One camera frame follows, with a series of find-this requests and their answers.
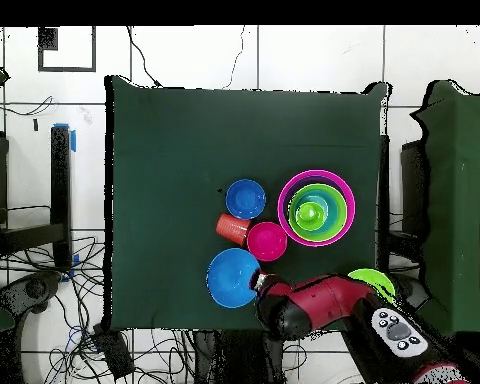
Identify lime green small cup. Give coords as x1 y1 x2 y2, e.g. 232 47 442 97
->
294 200 326 232

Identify lime green large bowl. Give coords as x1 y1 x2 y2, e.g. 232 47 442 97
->
288 183 349 243
347 268 396 303

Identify black floor box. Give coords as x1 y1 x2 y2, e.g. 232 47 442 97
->
93 323 136 380

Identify dark blue small bowl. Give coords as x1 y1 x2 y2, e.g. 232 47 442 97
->
224 178 267 222

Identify turquoise bowl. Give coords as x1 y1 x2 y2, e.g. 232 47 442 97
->
293 191 339 237

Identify pink large bowl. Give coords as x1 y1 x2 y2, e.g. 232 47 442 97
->
276 168 357 248

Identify black stand base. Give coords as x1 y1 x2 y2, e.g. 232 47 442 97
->
0 271 61 315
393 273 429 311

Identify orange cup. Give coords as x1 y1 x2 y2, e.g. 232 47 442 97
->
215 212 252 247

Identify tangled floor cables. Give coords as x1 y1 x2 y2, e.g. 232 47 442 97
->
0 235 197 384

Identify blue large bowl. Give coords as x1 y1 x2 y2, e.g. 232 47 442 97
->
205 247 262 310

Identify black post stand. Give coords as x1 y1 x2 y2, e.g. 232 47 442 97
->
0 125 73 269

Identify blue tape strip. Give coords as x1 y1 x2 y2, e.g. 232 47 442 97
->
53 122 78 153

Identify black square floor frame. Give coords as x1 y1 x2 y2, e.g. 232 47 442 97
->
37 25 97 73

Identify thin black floor cable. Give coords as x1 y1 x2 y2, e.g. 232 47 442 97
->
222 25 246 90
126 25 164 88

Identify dark green table cloth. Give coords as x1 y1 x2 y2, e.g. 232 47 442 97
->
104 75 391 335

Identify purple shallow bowl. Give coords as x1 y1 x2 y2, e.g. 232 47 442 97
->
282 175 353 241

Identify red small bowl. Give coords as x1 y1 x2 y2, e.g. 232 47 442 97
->
246 221 288 263

